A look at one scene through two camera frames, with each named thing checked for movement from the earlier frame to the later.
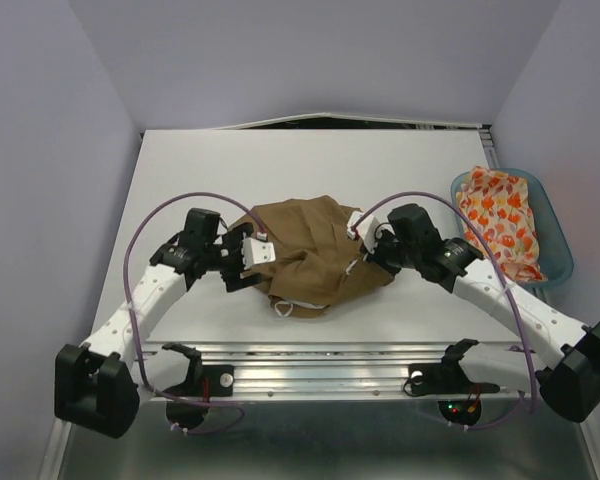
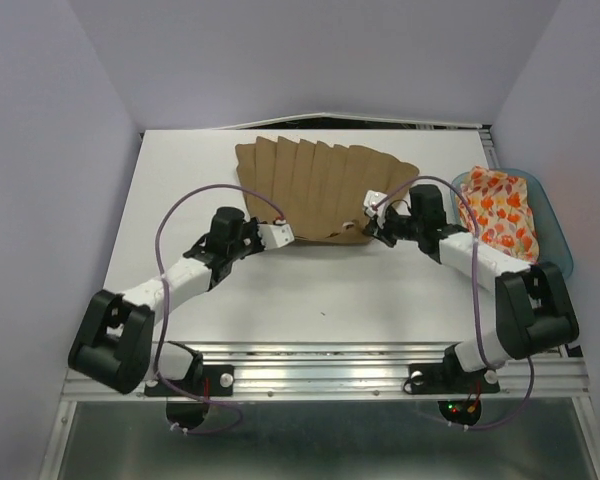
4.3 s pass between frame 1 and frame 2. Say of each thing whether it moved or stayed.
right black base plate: stayed
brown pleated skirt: moved
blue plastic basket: stayed
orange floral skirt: stayed
